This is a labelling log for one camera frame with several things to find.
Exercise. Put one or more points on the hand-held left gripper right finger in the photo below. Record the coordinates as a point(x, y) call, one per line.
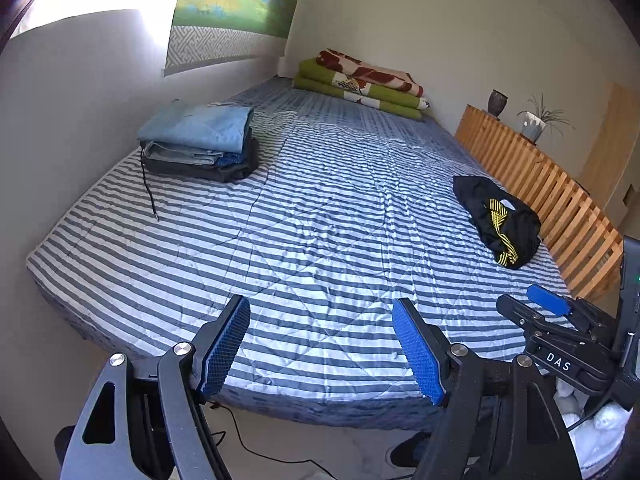
point(417, 355)

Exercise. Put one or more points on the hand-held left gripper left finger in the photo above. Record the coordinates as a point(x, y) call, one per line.
point(225, 350)

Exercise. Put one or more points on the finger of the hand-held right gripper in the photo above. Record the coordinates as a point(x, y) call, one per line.
point(522, 312)
point(550, 300)

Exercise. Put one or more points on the light blue jeans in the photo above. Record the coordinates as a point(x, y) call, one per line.
point(180, 155)

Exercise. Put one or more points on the light blue denim shirt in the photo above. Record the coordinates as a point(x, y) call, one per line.
point(200, 122)

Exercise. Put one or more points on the black garment with yellow stripes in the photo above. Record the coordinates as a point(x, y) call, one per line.
point(505, 230)

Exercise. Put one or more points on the person's black shoe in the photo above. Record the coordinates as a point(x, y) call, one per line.
point(407, 450)

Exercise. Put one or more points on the blue white striped bed quilt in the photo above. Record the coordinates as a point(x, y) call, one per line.
point(300, 235)

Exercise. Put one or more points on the wooden door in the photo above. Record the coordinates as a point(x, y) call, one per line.
point(610, 150)

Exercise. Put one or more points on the potted plant in white pot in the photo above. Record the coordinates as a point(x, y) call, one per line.
point(532, 127)

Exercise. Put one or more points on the folded black garment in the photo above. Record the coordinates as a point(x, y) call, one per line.
point(235, 174)

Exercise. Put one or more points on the folded blue garment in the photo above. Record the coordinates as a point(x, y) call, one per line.
point(235, 158)

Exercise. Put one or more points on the dark ceramic vase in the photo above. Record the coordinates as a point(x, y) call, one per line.
point(497, 102)

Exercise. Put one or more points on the red floral folded blanket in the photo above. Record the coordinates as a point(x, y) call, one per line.
point(365, 72)

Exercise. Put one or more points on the wooden slatted rail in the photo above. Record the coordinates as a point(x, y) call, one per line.
point(550, 185)

